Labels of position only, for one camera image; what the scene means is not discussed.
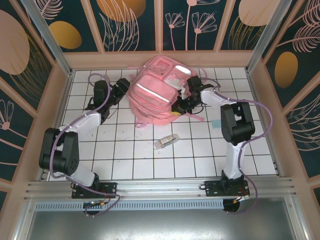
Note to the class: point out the pink backpack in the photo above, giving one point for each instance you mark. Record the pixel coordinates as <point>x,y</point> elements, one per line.
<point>152,102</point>

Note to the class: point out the clear stationery pack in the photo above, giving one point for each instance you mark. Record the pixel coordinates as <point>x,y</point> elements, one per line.
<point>166,141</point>

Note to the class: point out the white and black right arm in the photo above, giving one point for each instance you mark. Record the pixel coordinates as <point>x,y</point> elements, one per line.
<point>215,98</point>

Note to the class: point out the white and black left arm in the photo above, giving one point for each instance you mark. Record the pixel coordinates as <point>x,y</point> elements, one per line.
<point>85,122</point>

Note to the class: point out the light blue paper note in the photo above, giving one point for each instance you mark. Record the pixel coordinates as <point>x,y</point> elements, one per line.
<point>215,124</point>

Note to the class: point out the small circuit board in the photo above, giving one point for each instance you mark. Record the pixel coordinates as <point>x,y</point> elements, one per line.
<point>95,203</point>

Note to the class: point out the grey metal sheet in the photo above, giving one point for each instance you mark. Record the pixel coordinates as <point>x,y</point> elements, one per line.
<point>160,225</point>

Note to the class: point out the aluminium mounting rail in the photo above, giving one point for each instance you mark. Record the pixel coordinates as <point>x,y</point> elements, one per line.
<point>160,187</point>

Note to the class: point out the aluminium corner post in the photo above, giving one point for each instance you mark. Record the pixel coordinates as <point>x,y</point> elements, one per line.
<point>51,42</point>
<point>267,37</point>

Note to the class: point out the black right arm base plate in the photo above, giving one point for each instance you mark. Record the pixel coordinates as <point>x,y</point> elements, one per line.
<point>212,187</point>

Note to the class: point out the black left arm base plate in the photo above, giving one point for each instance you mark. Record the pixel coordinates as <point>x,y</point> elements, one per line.
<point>110,187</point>

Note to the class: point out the aluminium side rail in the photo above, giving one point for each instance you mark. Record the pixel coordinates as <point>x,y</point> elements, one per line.
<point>44,172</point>
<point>278,167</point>

